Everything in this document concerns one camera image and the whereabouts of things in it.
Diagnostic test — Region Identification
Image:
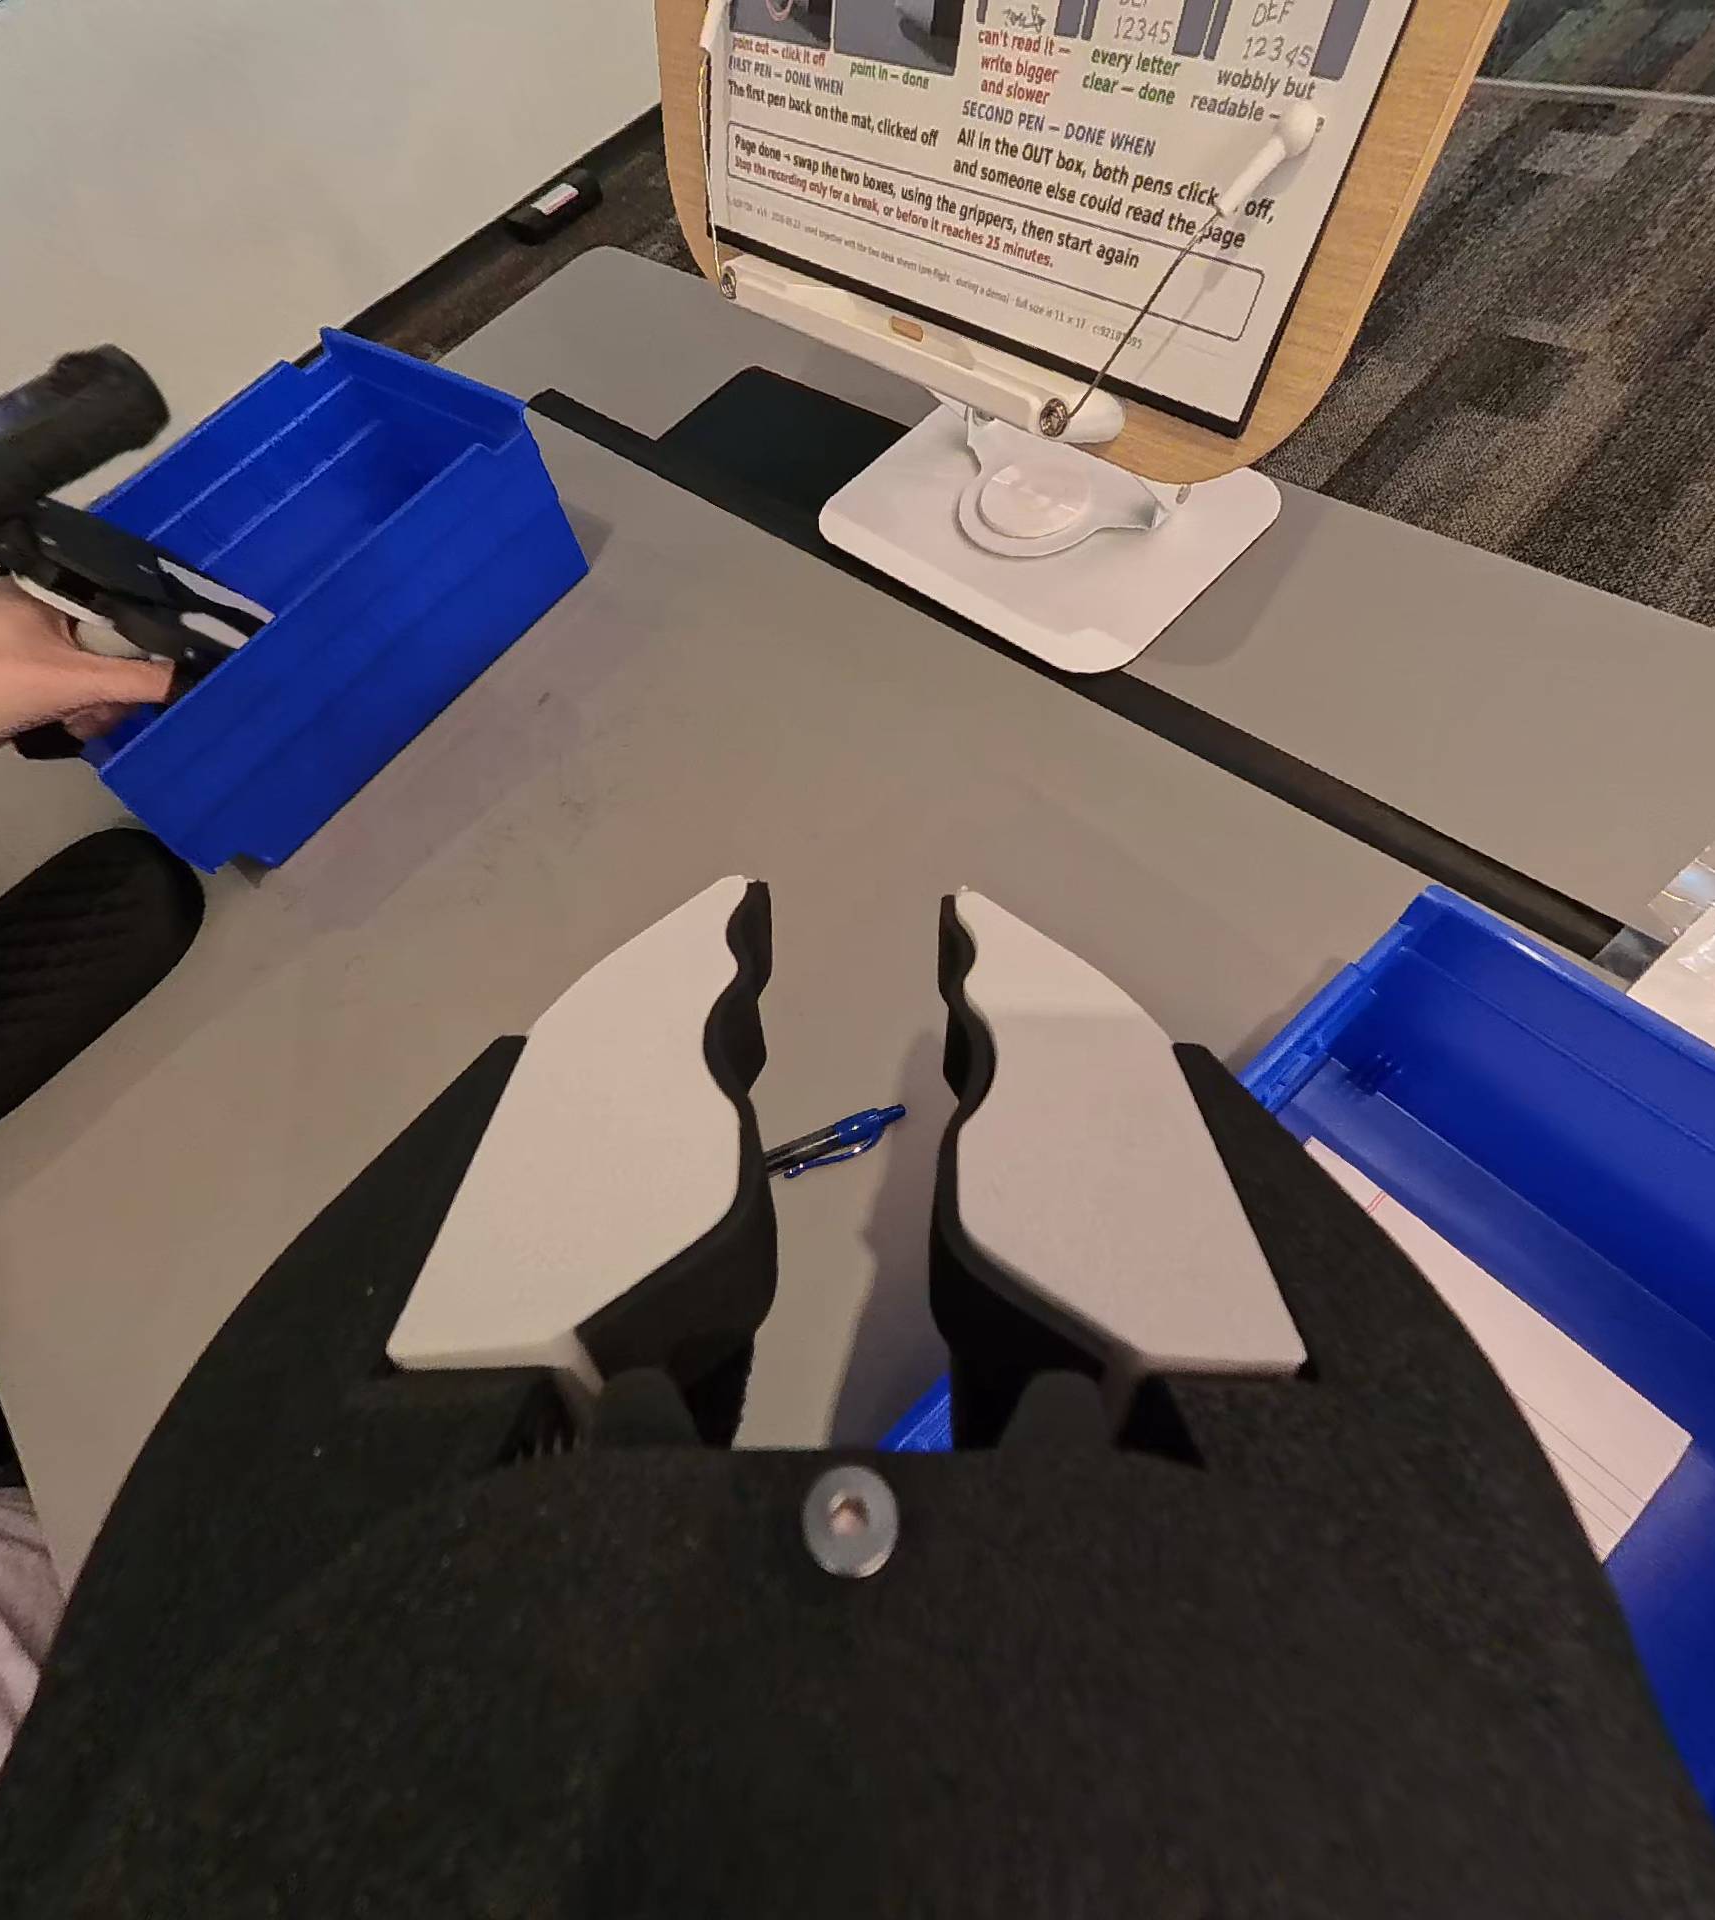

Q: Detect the blue retractable pen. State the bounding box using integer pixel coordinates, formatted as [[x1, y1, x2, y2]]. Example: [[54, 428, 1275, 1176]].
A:
[[763, 1105, 907, 1182]]

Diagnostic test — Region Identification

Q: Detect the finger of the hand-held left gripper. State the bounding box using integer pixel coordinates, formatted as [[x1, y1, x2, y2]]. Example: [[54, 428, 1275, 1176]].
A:
[[160, 555, 278, 620], [144, 596, 272, 678]]

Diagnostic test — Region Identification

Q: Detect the white lined legal notepad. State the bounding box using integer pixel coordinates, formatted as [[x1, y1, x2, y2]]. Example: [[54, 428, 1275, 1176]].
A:
[[1299, 1136, 1693, 1567]]

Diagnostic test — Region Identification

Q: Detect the printed instruction sheet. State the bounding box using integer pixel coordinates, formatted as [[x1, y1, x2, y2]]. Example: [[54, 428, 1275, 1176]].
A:
[[708, 0, 1413, 441]]

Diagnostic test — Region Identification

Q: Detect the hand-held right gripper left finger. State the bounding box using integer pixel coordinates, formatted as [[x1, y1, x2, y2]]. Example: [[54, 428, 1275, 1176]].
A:
[[384, 875, 781, 1450]]

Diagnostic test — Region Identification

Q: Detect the black floor device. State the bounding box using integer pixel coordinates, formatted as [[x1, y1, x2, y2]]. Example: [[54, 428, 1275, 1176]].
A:
[[504, 169, 608, 247]]

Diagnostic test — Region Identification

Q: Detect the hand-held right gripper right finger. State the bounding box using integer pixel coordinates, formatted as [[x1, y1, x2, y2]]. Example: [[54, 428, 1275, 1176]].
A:
[[929, 885, 1313, 1465]]

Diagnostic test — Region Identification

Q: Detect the blue plastic bin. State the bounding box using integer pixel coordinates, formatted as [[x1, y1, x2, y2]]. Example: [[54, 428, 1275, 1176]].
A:
[[84, 326, 592, 876], [879, 885, 1715, 1920]]

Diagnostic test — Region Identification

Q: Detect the instruction board on stand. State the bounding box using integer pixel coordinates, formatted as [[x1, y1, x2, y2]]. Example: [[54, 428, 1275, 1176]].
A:
[[654, 0, 1511, 674]]

